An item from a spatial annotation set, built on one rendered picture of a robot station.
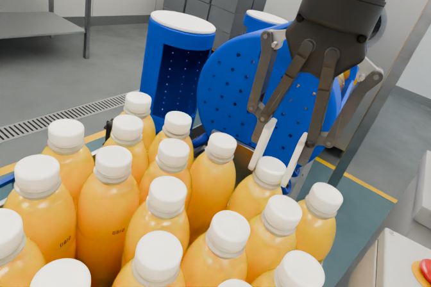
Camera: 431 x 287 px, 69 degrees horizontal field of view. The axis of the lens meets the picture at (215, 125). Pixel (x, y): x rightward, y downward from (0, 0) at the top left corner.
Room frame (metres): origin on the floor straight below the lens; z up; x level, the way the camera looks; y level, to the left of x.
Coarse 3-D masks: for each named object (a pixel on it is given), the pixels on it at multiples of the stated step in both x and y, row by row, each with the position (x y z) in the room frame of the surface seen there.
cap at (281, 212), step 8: (272, 200) 0.27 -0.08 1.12; (280, 200) 0.28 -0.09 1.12; (288, 200) 0.28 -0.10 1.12; (272, 208) 0.26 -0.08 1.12; (280, 208) 0.26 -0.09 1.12; (288, 208) 0.27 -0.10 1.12; (296, 208) 0.27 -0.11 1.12; (272, 216) 0.25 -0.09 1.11; (280, 216) 0.25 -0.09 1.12; (288, 216) 0.25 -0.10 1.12; (296, 216) 0.26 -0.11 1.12; (272, 224) 0.25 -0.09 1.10; (280, 224) 0.25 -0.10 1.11; (288, 224) 0.25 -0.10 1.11; (296, 224) 0.26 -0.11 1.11
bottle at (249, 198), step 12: (252, 180) 0.34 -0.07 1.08; (240, 192) 0.33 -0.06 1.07; (252, 192) 0.32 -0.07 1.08; (264, 192) 0.32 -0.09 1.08; (276, 192) 0.33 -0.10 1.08; (228, 204) 0.34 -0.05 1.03; (240, 204) 0.32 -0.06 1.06; (252, 204) 0.31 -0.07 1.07; (264, 204) 0.31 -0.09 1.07; (252, 216) 0.31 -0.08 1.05
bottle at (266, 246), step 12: (264, 216) 0.27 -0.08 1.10; (252, 228) 0.26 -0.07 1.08; (264, 228) 0.26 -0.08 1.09; (252, 240) 0.25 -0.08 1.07; (264, 240) 0.25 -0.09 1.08; (276, 240) 0.25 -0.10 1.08; (288, 240) 0.25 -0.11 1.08; (252, 252) 0.24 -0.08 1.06; (264, 252) 0.24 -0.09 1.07; (276, 252) 0.24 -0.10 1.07; (252, 264) 0.24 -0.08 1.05; (264, 264) 0.23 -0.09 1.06; (276, 264) 0.24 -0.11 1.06; (252, 276) 0.23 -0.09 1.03
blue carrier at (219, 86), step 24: (288, 24) 0.78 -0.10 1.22; (240, 48) 0.58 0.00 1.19; (288, 48) 0.55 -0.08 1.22; (216, 72) 0.59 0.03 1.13; (240, 72) 0.57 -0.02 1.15; (216, 96) 0.58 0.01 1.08; (240, 96) 0.57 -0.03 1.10; (288, 96) 0.54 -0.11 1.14; (312, 96) 0.52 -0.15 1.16; (336, 96) 0.52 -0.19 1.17; (216, 120) 0.58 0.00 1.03; (240, 120) 0.56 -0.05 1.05; (288, 120) 0.53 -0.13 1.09; (288, 144) 0.53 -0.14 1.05
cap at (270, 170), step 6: (264, 156) 0.35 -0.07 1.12; (270, 156) 0.36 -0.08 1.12; (258, 162) 0.34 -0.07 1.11; (264, 162) 0.34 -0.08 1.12; (270, 162) 0.35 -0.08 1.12; (276, 162) 0.35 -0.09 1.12; (258, 168) 0.33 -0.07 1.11; (264, 168) 0.33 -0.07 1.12; (270, 168) 0.33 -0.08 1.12; (276, 168) 0.34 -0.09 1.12; (282, 168) 0.34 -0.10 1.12; (258, 174) 0.33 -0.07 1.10; (264, 174) 0.32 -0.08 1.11; (270, 174) 0.32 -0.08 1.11; (276, 174) 0.32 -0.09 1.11; (282, 174) 0.33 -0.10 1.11; (264, 180) 0.32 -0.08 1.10; (270, 180) 0.32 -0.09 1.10; (276, 180) 0.32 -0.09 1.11
